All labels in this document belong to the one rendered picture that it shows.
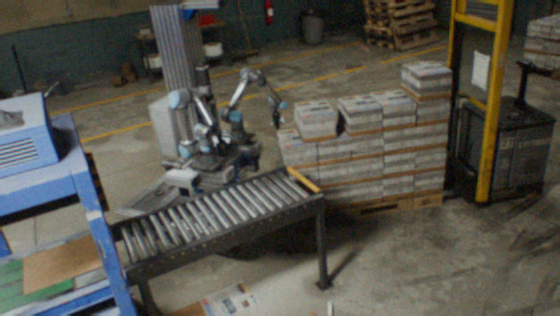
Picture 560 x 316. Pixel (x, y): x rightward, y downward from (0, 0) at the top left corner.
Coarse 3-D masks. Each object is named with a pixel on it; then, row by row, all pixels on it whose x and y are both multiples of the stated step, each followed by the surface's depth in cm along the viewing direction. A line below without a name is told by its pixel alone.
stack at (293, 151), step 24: (288, 144) 372; (312, 144) 368; (336, 144) 372; (360, 144) 376; (384, 144) 381; (408, 144) 383; (312, 168) 379; (336, 168) 382; (360, 168) 385; (384, 168) 390; (408, 168) 393; (312, 192) 390; (336, 192) 393; (360, 192) 397; (384, 192) 401; (408, 192) 405; (312, 216) 400; (360, 216) 408
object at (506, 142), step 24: (504, 96) 434; (480, 120) 402; (504, 120) 382; (528, 120) 380; (552, 120) 376; (480, 144) 408; (504, 144) 379; (528, 144) 383; (504, 168) 390; (528, 168) 394; (504, 192) 401; (528, 192) 409
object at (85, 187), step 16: (80, 176) 198; (80, 192) 200; (96, 192) 210; (96, 208) 207; (96, 224) 209; (96, 240) 212; (112, 256) 219; (112, 272) 223; (112, 288) 226; (128, 304) 234
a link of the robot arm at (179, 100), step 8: (184, 88) 325; (176, 96) 318; (184, 96) 321; (176, 104) 319; (184, 104) 323; (176, 112) 327; (184, 112) 326; (184, 120) 329; (184, 128) 331; (184, 136) 334; (192, 136) 339; (184, 144) 336; (192, 144) 337; (184, 152) 337; (192, 152) 339; (200, 152) 345
